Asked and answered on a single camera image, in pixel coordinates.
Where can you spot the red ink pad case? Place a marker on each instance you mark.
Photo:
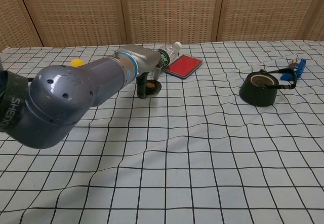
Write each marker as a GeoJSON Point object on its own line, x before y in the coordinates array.
{"type": "Point", "coordinates": [183, 65]}

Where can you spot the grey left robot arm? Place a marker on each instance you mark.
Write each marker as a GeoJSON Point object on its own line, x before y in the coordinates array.
{"type": "Point", "coordinates": [63, 99]}

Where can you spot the round dark disc lid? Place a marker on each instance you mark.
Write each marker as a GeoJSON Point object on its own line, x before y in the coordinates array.
{"type": "Point", "coordinates": [154, 88]}

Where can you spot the woven wooden folding screen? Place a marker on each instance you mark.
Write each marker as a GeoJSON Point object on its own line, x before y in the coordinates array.
{"type": "Point", "coordinates": [164, 11]}

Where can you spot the yellow foam ball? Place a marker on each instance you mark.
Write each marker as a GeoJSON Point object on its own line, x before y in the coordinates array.
{"type": "Point", "coordinates": [76, 62]}

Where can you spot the blue snack packet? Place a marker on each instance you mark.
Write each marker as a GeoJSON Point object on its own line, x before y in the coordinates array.
{"type": "Point", "coordinates": [300, 68]}

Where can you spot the checkered light blue tablecloth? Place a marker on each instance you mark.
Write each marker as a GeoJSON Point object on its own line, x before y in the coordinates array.
{"type": "Point", "coordinates": [202, 158]}

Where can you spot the clear plastic water bottle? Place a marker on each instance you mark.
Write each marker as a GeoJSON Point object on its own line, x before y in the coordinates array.
{"type": "Point", "coordinates": [170, 50]}

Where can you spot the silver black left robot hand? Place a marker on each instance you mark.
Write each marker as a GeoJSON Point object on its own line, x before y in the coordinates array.
{"type": "Point", "coordinates": [144, 58]}

